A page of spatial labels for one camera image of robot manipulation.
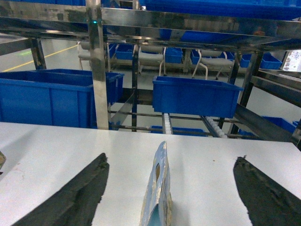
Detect blue bin at left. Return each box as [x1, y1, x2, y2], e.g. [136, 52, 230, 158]
[0, 69, 124, 128]

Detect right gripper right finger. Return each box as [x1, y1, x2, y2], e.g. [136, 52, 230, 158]
[233, 157, 301, 226]

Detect white table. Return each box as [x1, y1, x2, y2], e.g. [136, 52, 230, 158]
[0, 121, 301, 226]

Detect small blue bin on rollers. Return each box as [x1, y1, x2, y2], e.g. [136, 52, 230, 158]
[152, 76, 243, 118]

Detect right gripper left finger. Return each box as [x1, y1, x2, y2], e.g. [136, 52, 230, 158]
[14, 153, 110, 226]

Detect flower gift bag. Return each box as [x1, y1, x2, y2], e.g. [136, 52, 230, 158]
[139, 141, 173, 226]

